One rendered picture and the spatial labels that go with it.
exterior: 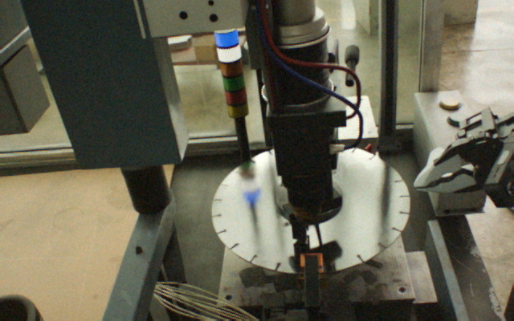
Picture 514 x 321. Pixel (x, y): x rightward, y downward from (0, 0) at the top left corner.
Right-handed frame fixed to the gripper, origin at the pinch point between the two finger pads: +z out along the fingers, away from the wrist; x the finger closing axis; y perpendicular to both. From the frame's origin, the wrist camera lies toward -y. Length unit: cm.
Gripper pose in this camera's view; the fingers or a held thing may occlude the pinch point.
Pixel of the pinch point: (422, 186)
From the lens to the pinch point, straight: 80.6
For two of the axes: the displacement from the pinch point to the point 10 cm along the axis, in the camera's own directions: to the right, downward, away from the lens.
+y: 2.5, -5.7, 7.8
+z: -7.3, 4.2, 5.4
